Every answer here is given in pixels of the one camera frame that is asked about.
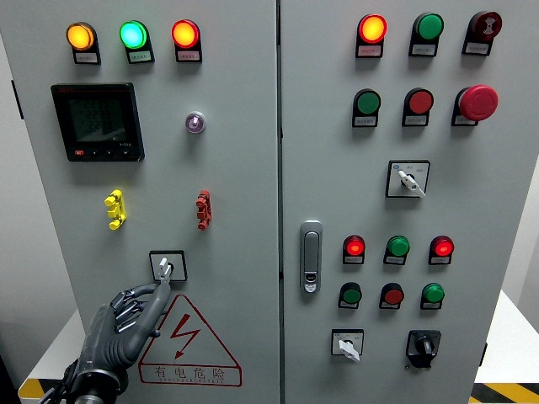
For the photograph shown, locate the grey cabinet door with display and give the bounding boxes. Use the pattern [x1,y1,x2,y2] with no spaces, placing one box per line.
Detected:
[0,0,282,404]

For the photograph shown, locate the black-handled turn switch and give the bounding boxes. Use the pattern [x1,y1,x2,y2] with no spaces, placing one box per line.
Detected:
[405,330,442,370]

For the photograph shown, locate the silver door lock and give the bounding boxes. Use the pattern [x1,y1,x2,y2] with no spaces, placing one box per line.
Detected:
[299,220,323,295]

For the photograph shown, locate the small red push button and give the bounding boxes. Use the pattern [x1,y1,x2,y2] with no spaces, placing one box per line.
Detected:
[380,282,405,306]

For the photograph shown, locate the black display meter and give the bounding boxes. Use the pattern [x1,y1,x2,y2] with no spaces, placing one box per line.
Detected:
[50,82,146,163]

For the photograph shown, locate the small red lit lamp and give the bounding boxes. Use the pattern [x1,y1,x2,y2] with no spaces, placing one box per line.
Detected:
[342,234,366,258]
[430,235,456,258]

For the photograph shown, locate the red warning triangle sticker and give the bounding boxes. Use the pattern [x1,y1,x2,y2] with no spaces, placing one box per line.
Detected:
[137,293,243,388]

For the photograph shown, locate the green lit round lamp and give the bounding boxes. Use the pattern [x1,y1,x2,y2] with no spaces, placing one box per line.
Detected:
[119,19,149,50]

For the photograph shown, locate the small red handle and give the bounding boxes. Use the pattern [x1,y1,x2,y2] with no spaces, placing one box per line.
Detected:
[195,189,213,231]

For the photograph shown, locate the black and yellow striped tape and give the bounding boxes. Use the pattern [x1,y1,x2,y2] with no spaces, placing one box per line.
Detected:
[469,382,539,404]
[17,377,71,403]

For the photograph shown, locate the small yellow handle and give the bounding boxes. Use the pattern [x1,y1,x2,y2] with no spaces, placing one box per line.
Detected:
[104,189,127,231]

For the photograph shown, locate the grey cabinet door with lock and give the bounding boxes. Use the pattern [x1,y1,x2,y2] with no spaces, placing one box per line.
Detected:
[279,0,539,404]

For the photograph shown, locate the large red stop button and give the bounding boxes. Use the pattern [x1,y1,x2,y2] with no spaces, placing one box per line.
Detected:
[455,84,499,122]

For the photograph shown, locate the small green lamp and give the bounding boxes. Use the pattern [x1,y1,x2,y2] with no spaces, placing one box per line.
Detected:
[385,235,411,258]

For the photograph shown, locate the white-handled turn switch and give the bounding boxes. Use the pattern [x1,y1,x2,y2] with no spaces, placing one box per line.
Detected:
[385,159,431,199]
[148,250,189,284]
[330,328,366,363]

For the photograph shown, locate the small green push button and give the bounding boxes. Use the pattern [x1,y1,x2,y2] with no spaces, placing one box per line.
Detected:
[339,282,363,306]
[421,282,446,305]

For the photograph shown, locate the white-handled turn switch, large plate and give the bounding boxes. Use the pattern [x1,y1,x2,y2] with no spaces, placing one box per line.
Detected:
[385,159,431,199]

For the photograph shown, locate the dark red buzzer lamp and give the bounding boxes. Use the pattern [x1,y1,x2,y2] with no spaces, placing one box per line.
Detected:
[467,10,504,42]

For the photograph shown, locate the large green round lamp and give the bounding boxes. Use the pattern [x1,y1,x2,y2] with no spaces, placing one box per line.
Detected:
[412,12,446,42]

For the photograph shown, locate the white-handled turn switch, small plate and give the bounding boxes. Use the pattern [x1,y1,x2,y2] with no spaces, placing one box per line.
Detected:
[330,328,366,363]

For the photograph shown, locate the red lit round lamp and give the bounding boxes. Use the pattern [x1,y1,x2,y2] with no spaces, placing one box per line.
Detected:
[170,19,200,49]
[357,13,388,45]

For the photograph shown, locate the white round lamp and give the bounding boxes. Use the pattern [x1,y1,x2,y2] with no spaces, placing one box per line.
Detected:
[184,110,207,135]

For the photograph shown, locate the yellow round lamp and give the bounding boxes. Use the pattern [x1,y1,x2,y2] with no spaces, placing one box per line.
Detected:
[65,21,96,51]

